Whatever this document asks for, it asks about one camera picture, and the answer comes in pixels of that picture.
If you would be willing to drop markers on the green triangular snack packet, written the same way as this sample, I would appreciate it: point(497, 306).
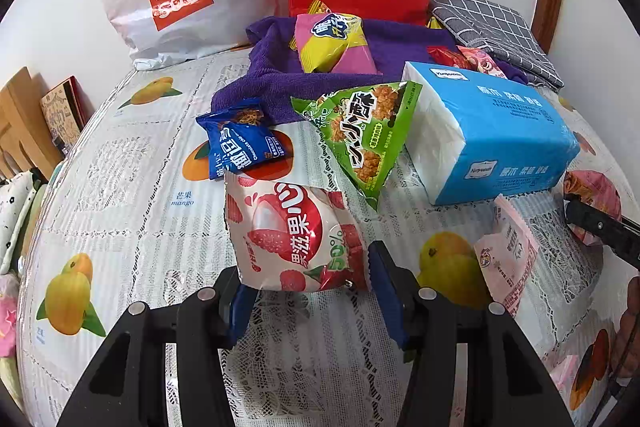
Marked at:
point(360, 137)

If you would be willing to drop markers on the pink yellow snack packet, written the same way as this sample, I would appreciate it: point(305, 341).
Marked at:
point(340, 52)

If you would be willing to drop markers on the small red snack packet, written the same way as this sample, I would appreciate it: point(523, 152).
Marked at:
point(442, 57)

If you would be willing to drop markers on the pink star cloth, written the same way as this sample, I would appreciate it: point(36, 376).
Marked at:
point(6, 322)

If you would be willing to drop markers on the brown patterned book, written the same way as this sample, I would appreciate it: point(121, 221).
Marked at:
point(62, 107)

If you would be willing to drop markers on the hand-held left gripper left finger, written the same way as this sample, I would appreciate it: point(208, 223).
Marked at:
point(240, 312)

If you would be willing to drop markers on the pale pink printed packet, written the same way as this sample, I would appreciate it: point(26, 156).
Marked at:
point(505, 252)

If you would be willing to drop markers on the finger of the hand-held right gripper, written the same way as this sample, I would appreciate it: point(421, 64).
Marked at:
point(600, 224)

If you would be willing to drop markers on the purple towel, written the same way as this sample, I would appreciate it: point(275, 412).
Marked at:
point(270, 72)

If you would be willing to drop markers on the white red lychee candy packet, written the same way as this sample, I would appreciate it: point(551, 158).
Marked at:
point(290, 232)

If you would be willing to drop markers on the grey checked cloth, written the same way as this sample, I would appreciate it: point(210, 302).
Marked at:
point(490, 27)

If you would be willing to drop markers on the blue tissue pack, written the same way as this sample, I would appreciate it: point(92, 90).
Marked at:
point(500, 132)

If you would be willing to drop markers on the blue cookie packet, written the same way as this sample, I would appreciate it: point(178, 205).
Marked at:
point(235, 142)

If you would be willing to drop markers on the yellow triangular snack packet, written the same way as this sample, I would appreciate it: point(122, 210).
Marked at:
point(317, 8)

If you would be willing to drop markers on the wooden headboard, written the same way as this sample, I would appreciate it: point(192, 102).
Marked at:
point(25, 117)

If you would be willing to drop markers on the pink patterned snack packet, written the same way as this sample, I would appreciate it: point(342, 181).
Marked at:
point(595, 187)

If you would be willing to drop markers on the white pink packet red logo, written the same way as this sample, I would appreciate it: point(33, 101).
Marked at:
point(480, 59)

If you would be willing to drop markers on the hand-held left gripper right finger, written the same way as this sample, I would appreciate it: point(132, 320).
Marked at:
point(387, 297)

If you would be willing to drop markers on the person's right hand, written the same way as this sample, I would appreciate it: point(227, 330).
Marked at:
point(627, 342)

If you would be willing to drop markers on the white pillow black flowers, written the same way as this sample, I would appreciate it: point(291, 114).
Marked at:
point(15, 217)

